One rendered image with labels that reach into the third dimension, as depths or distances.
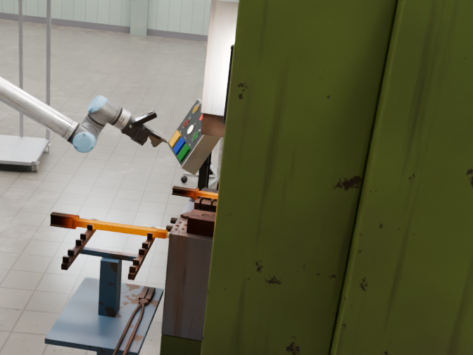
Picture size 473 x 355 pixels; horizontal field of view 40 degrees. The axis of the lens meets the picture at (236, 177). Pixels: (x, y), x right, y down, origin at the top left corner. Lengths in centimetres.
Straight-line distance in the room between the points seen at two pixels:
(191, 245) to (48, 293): 153
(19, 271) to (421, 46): 287
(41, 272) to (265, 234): 217
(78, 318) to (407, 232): 111
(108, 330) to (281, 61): 103
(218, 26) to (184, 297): 103
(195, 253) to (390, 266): 79
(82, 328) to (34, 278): 176
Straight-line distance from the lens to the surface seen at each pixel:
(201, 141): 295
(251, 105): 195
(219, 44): 230
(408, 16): 180
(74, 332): 221
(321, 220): 205
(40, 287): 388
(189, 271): 249
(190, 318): 260
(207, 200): 256
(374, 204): 193
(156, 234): 225
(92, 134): 277
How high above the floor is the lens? 199
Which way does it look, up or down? 21 degrees down
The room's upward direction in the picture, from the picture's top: 7 degrees clockwise
